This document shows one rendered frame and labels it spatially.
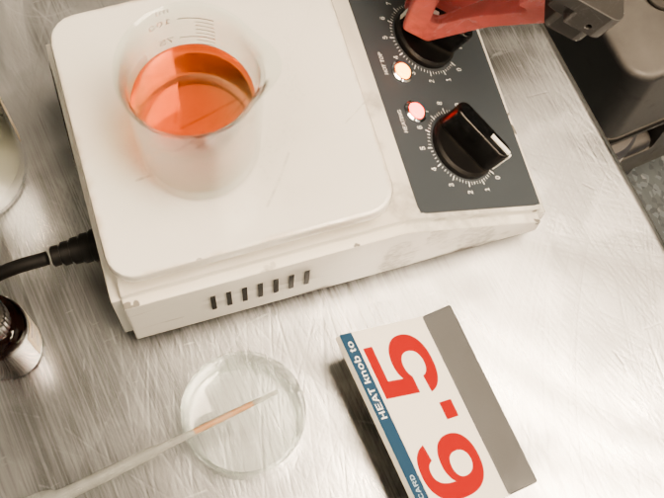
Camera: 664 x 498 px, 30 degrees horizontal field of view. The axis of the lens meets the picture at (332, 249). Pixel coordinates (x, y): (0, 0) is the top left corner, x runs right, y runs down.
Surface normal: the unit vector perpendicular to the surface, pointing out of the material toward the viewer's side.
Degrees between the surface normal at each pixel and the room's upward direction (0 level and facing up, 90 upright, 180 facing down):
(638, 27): 0
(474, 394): 0
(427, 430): 40
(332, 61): 0
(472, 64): 30
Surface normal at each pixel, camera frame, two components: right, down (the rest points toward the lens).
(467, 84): 0.52, -0.39
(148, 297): 0.05, -0.30
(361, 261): 0.29, 0.92
